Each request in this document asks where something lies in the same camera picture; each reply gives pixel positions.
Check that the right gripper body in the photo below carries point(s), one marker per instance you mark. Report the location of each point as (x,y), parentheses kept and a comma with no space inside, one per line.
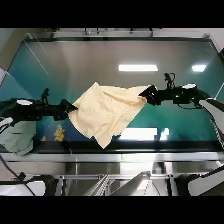
(153,95)

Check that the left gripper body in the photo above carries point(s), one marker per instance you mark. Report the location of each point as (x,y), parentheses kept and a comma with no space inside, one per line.
(65,108)

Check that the cream shirt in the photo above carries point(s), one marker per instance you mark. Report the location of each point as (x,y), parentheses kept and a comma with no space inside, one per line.
(106,110)

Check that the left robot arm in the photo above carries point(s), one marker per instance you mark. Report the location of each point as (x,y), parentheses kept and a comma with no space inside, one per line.
(31,110)

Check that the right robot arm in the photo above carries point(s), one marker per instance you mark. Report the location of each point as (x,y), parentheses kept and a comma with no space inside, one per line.
(186,93)

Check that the pale green garment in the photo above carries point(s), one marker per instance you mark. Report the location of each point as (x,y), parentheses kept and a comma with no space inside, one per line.
(18,138)

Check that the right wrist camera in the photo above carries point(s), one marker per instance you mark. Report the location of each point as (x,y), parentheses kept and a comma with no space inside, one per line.
(170,80)

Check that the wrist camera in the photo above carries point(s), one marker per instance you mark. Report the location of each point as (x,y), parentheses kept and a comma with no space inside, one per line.
(170,80)
(45,95)

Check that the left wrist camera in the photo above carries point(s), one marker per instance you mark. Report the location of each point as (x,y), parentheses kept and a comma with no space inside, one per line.
(45,95)

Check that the silver frame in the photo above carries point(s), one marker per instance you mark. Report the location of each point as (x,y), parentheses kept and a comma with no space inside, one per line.
(100,158)

